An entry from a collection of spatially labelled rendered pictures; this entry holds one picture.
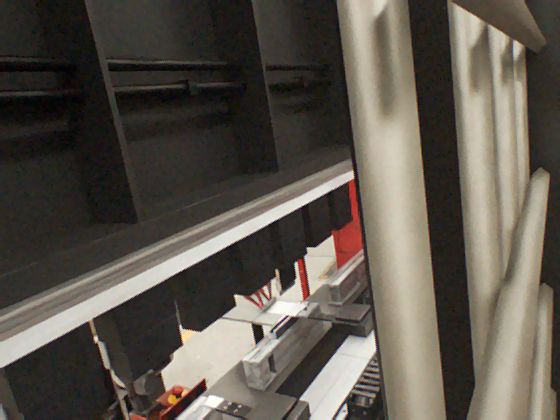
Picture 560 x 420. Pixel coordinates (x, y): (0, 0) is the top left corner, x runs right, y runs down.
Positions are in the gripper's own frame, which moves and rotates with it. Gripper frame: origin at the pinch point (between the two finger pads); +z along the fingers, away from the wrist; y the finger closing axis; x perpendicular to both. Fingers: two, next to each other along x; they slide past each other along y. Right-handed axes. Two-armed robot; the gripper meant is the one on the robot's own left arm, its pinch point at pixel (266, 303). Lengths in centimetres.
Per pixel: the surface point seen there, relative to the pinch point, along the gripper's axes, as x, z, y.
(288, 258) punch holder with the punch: -22.2, -9.9, -3.6
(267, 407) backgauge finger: -31, 14, -48
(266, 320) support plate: -4.5, 3.9, -8.6
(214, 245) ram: -30, -23, -35
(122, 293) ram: -30, -23, -63
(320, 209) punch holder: -26.0, -18.1, 22.0
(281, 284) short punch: -15.7, -3.9, -5.6
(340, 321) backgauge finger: -28.8, 13.9, -6.5
